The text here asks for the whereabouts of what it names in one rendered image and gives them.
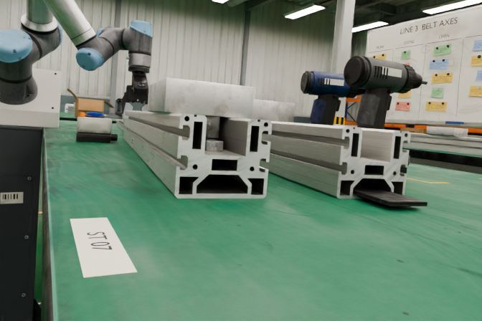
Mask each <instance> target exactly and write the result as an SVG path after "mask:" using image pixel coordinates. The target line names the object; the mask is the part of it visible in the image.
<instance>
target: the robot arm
mask: <svg viewBox="0 0 482 321"><path fill-rule="evenodd" d="M53 15H54V16H55V18H56V19H57V21H58V22H59V23H60V25H61V27H62V28H63V29H64V30H65V32H66V34H67V35H68V37H69V38H70V39H71V41H72V43H73V44H74V45H75V47H76V48H77V50H78V51H77V53H76V55H75V58H76V60H77V63H78V64H79V66H80V67H81V68H83V69H84V70H87V71H94V70H96V69H97V68H99V67H101V66H102V65H103V64H104V63H105V62H106V61H107V60H108V59H110V58H111V57H112V56H113V55H114V54H115V53H117V52H118V51H119V50H128V57H126V59H129V61H128V66H129V67H128V71H129V72H132V85H127V86H126V92H124V96H123V98H122V100H121V108H122V116H123V124H124V122H125V118H127V119H128V116H126V115H125V111H126V110H133V106H132V105H131V104H130V102H132V103H134V102H140V103H141V104H143V103H144V102H145V104H144V106H143V107H141V111H148V110H147V109H148V81H147V77H146V73H149V72H150V69H149V68H151V48H152V38H153V36H152V34H153V27H152V25H151V24H150V23H148V22H146V21H138V20H135V21H132V22H131V25H130V27H128V28H113V27H106V28H100V29H99V30H97V33H95V32H94V30H93V28H92V27H91V26H90V24H89V23H88V21H87V19H86V18H85V16H84V15H83V13H82V12H81V10H80V8H79V7H78V5H77V4H76V3H75V1H74V0H26V14H24V15H23V16H22V17H21V29H20V30H19V29H11V30H8V29H5V30H3V31H0V102H2V103H4V104H7V105H23V104H27V103H28V102H31V101H33V100H34V99H35V98H36V97H37V94H38V87H37V83H36V82H35V80H34V78H33V76H32V65H33V64H34V63H35V62H37V61H38V60H40V59H41V58H43V57H44V56H46V55H47V54H49V53H50V52H53V51H55V50H56V48H58V47H59V46H60V45H61V43H62V30H61V29H60V26H59V25H58V23H57V21H56V20H55V19H54V18H53ZM148 112H149V111H148Z"/></svg>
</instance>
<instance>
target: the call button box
mask: <svg viewBox="0 0 482 321"><path fill-rule="evenodd" d="M111 129H112V120H111V119H110V118H105V117H95V116H87V115H86V116H85V117H78V118H77V134H76V141H80V142H94V143H110V141H117V140H118V135H117V134H111Z"/></svg>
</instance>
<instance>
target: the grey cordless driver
mask: <svg viewBox="0 0 482 321"><path fill-rule="evenodd" d="M344 79H345V82H346V84H347V85H348V86H350V87H355V88H359V89H364V90H366V92H365V94H363V95H361V100H360V103H359V110H358V113H357V117H356V124H357V127H358V128H371V129H381V130H384V123H385V119H386V114H387V111H388V110H389V109H390V105H391V101H392V96H391V95H390V94H392V93H395V92H396V93H401V94H404V93H407V92H409V91H410V90H412V89H416V88H419V87H420V86H421V84H424V85H426V84H427V81H423V80H422V76H421V75H419V74H418V73H416V72H415V70H414V69H413V67H411V66H410V65H406V64H401V63H399V62H392V61H388V60H383V59H377V58H372V57H365V56H354V57H352V58H351V59H350V60H349V61H348V62H347V63H346V66H345V68H344ZM400 173H407V168H405V167H401V166H400Z"/></svg>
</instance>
